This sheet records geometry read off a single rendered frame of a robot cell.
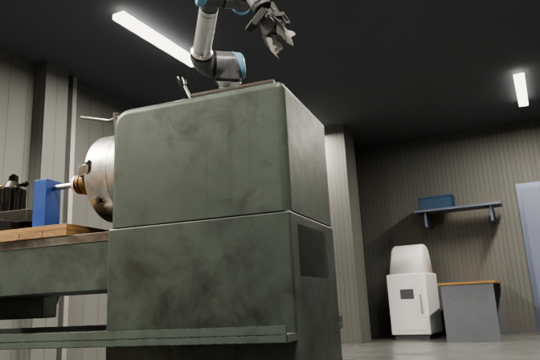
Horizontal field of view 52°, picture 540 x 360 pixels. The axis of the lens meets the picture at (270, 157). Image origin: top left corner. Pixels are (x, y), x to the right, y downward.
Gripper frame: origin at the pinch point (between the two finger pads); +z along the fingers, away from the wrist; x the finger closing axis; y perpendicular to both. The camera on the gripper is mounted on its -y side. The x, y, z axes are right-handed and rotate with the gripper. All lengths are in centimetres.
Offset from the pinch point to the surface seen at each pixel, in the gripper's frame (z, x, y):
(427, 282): 183, 408, 504
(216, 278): 60, 13, -61
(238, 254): 57, 6, -56
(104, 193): 16, 46, -63
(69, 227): 21, 56, -75
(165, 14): -178, 223, 156
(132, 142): 9, 25, -58
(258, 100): 21.0, -10.8, -35.2
